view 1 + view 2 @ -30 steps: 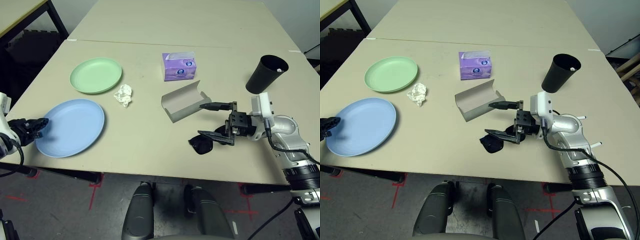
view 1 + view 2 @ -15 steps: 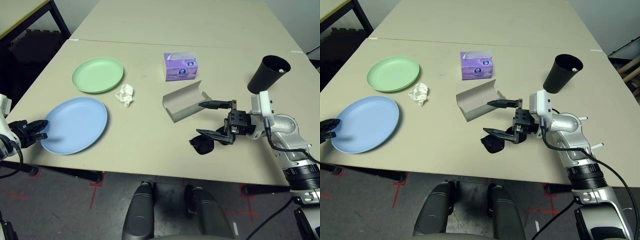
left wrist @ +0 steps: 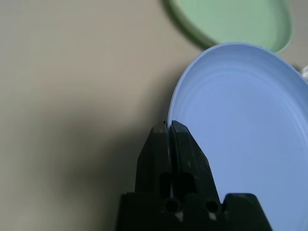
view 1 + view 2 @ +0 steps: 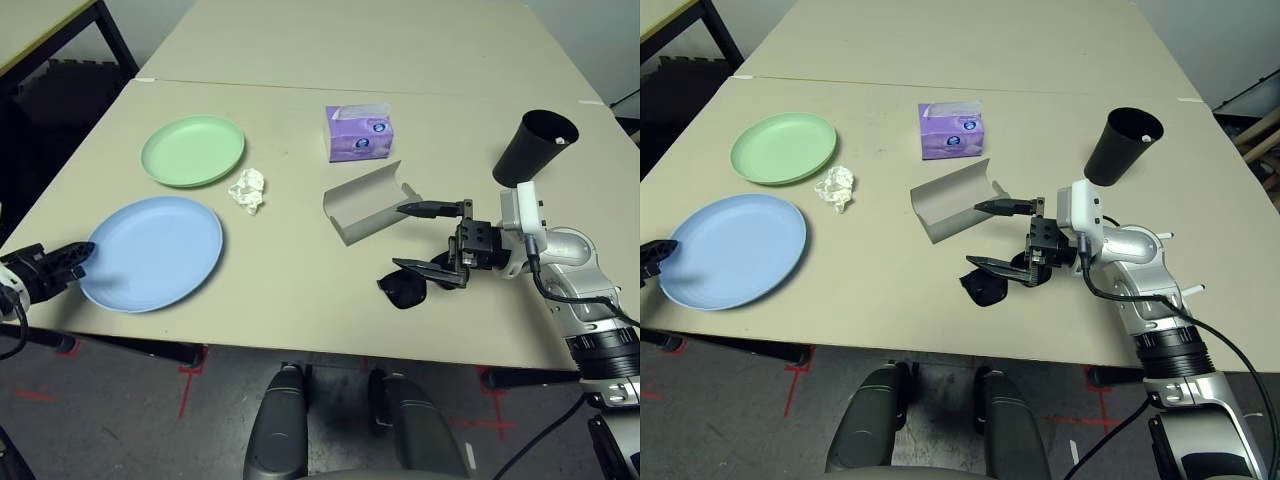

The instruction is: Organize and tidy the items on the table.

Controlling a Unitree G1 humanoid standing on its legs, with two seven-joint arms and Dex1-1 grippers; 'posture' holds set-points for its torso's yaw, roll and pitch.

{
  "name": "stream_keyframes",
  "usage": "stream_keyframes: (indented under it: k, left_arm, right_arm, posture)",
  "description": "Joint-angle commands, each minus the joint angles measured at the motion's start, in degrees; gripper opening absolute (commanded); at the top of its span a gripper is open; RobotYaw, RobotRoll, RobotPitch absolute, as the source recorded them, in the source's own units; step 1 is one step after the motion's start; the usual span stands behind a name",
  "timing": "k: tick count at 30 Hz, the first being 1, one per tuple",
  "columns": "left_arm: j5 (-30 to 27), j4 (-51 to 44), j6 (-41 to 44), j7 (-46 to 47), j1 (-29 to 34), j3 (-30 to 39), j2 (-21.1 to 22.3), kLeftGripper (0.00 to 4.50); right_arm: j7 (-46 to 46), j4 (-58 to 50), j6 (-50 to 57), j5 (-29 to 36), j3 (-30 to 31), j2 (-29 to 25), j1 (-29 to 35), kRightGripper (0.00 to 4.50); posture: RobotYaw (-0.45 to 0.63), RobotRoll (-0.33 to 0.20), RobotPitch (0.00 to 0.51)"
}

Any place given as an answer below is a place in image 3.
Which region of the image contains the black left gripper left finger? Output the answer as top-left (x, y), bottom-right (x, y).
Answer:
top-left (134, 121), bottom-right (173, 197)

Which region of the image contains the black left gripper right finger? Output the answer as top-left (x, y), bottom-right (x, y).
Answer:
top-left (169, 120), bottom-right (221, 205)

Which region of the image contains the blue plate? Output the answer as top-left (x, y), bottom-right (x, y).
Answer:
top-left (167, 42), bottom-right (308, 231)

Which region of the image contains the green plate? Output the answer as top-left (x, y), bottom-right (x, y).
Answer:
top-left (163, 0), bottom-right (295, 54)

